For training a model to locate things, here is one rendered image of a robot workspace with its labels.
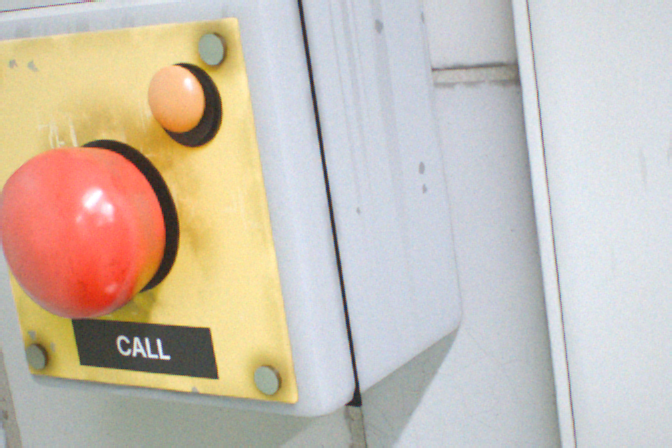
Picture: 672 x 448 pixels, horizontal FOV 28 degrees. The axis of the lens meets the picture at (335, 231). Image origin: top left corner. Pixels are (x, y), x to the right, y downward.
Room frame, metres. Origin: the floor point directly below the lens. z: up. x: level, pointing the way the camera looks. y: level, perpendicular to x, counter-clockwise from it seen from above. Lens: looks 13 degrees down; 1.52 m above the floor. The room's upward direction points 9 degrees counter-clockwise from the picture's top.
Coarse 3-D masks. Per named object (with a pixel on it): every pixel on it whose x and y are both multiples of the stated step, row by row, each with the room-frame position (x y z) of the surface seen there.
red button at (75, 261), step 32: (32, 160) 0.30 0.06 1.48; (64, 160) 0.29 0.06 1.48; (96, 160) 0.30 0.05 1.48; (128, 160) 0.30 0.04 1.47; (32, 192) 0.29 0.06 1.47; (64, 192) 0.29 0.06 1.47; (96, 192) 0.29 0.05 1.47; (128, 192) 0.29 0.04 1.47; (0, 224) 0.30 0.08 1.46; (32, 224) 0.29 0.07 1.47; (64, 224) 0.29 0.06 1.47; (96, 224) 0.28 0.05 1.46; (128, 224) 0.29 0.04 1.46; (160, 224) 0.30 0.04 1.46; (32, 256) 0.29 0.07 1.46; (64, 256) 0.29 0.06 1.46; (96, 256) 0.28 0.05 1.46; (128, 256) 0.29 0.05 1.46; (160, 256) 0.30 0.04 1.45; (32, 288) 0.29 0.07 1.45; (64, 288) 0.29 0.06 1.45; (96, 288) 0.29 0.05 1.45; (128, 288) 0.29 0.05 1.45
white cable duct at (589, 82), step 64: (512, 0) 0.31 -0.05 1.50; (576, 0) 0.30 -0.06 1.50; (640, 0) 0.29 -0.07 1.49; (576, 64) 0.30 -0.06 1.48; (640, 64) 0.29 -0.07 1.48; (576, 128) 0.30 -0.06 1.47; (640, 128) 0.29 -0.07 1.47; (576, 192) 0.30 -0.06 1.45; (640, 192) 0.29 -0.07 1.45; (576, 256) 0.30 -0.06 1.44; (640, 256) 0.29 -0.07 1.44; (576, 320) 0.30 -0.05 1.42; (640, 320) 0.30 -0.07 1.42; (576, 384) 0.31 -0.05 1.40; (640, 384) 0.30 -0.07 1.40
